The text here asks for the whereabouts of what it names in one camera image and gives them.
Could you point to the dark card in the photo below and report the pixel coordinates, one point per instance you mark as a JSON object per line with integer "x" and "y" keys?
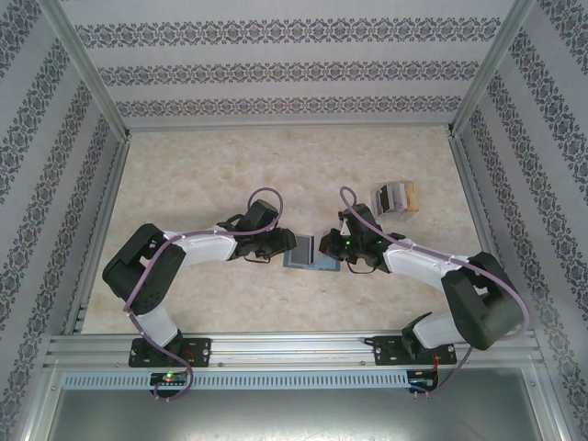
{"x": 381, "y": 198}

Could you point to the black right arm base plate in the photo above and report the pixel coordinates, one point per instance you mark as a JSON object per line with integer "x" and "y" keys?
{"x": 386, "y": 351}

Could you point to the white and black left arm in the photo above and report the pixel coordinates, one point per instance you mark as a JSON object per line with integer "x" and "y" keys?
{"x": 138, "y": 294}

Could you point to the gold card stack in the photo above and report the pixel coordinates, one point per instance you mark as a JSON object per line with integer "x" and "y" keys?
{"x": 413, "y": 197}

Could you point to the clear plastic card box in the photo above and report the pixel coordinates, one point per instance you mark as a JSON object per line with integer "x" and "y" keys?
{"x": 395, "y": 211}

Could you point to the plain white card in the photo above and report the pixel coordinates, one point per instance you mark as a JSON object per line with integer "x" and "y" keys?
{"x": 396, "y": 194}

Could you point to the aluminium side rail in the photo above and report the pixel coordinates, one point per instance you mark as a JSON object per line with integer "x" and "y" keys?
{"x": 482, "y": 229}
{"x": 100, "y": 229}

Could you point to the aluminium frame post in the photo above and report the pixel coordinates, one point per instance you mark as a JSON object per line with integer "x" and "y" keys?
{"x": 87, "y": 64}
{"x": 492, "y": 64}

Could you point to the grey sheet metal tray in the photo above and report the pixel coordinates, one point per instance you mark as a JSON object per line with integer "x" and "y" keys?
{"x": 294, "y": 418}

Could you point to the aluminium mounting rail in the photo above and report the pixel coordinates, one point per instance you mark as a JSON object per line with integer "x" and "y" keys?
{"x": 285, "y": 351}

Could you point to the blue leather card holder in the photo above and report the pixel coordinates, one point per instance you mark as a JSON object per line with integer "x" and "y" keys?
{"x": 327, "y": 264}

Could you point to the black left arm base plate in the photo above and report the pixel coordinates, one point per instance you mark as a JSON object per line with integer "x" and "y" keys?
{"x": 202, "y": 351}

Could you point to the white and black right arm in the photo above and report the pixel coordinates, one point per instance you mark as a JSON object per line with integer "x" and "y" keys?
{"x": 487, "y": 317}

